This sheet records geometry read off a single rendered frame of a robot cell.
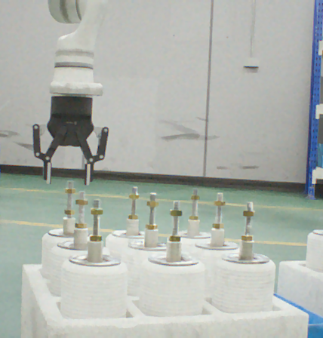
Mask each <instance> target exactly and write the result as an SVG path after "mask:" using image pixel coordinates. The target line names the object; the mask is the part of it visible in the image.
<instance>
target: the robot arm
mask: <svg viewBox="0 0 323 338"><path fill-rule="evenodd" d="M48 10H49V13H50V15H51V16H52V17H53V18H54V19H55V20H56V21H58V22H59V23H63V24H74V23H80V24H79V25H78V28H77V30H76V31H75V32H74V33H72V34H69V35H65V36H62V37H60V38H58V40H57V43H56V52H55V53H56V54H55V61H54V74H53V78H52V82H51V83H50V94H51V107H50V118H49V121H48V123H47V124H34V125H33V126H32V139H33V149H34V156H35V158H38V159H40V160H42V161H43V163H44V164H43V179H44V180H47V184H51V159H52V156H53V154H54V153H55V151H56V150H57V147H58V146H62V147H66V146H80V147H81V149H82V151H83V153H84V157H85V160H86V164H85V174H84V185H85V186H89V182H92V180H93V172H94V163H95V162H96V161H100V160H103V159H104V156H105V151H106V142H107V137H108V136H109V128H108V127H98V126H94V123H93V122H92V106H93V95H94V96H102V95H103V86H102V85H101V84H94V71H93V69H94V47H95V44H96V41H97V38H98V36H99V34H100V29H101V27H102V25H103V21H104V18H105V16H106V11H107V0H48ZM46 129H48V132H49V133H50V135H51V136H52V137H53V141H52V142H51V144H50V146H49V148H48V150H47V152H46V153H45V154H44V153H41V147H40V136H42V135H43V134H44V131H45V130H46ZM93 131H95V133H96V137H97V138H98V144H97V153H96V154H95V155H92V153H91V151H90V147H89V144H88V141H87V138H89V136H90V135H91V134H92V132H93Z"/></svg>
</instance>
